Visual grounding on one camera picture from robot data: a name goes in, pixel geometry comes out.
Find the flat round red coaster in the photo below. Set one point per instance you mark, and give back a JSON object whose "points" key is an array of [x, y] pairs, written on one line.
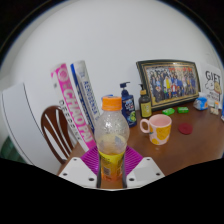
{"points": [[185, 128]]}

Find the blue tissue pack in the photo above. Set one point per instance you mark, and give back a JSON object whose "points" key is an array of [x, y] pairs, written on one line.
{"points": [[201, 103]]}

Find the small orange-topped white box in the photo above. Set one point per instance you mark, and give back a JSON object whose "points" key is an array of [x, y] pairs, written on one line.
{"points": [[216, 104]]}

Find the dark blue pump bottle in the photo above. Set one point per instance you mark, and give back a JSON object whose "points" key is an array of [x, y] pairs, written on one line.
{"points": [[129, 108]]}

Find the dark pump bottle yellow label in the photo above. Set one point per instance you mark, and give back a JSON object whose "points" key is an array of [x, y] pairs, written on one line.
{"points": [[145, 106]]}

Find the brown wooden chair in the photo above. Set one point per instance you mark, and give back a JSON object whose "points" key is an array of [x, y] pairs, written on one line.
{"points": [[50, 130]]}

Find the framed group photo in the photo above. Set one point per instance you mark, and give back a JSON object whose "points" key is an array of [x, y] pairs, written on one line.
{"points": [[170, 83]]}

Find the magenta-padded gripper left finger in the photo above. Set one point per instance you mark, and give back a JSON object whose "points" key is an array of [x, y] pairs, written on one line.
{"points": [[76, 170]]}

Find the white paper gift bag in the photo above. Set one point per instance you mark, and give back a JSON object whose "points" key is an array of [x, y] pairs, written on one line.
{"points": [[211, 83]]}

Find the pink and yellow mug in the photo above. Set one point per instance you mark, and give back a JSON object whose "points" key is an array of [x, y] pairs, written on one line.
{"points": [[160, 131]]}

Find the white door panel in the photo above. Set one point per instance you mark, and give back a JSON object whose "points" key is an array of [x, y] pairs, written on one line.
{"points": [[23, 126]]}

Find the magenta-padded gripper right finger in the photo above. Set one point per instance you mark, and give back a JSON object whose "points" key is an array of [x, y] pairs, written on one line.
{"points": [[146, 170]]}

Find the small beige pack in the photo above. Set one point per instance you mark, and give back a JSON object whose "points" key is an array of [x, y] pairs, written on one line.
{"points": [[214, 111]]}

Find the orange drink bottle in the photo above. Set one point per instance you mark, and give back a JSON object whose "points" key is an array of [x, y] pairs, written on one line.
{"points": [[111, 133]]}

